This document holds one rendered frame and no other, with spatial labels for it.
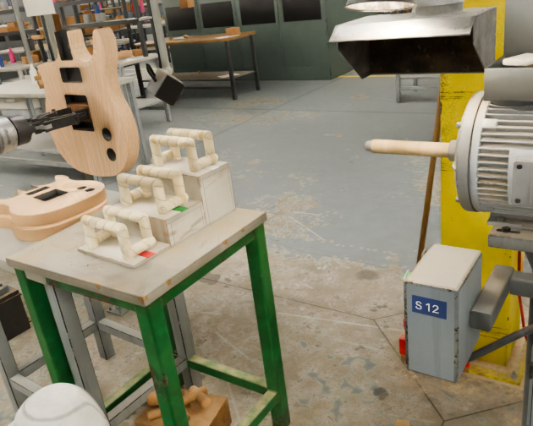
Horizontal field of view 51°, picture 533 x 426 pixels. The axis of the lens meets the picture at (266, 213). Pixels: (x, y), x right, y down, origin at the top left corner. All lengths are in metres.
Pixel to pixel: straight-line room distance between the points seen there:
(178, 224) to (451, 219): 1.13
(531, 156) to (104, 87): 1.01
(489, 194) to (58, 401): 0.91
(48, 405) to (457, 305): 0.76
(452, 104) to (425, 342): 1.27
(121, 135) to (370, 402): 1.51
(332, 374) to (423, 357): 1.51
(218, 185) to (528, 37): 1.01
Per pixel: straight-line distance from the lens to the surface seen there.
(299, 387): 2.56
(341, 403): 2.47
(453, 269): 1.08
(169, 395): 1.69
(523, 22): 1.29
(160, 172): 1.81
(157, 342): 1.59
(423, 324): 1.08
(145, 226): 1.70
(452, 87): 2.20
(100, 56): 1.52
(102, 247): 1.82
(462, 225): 2.36
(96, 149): 1.64
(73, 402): 1.16
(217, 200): 1.85
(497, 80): 1.16
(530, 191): 1.14
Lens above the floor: 1.65
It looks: 23 degrees down
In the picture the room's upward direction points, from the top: 8 degrees counter-clockwise
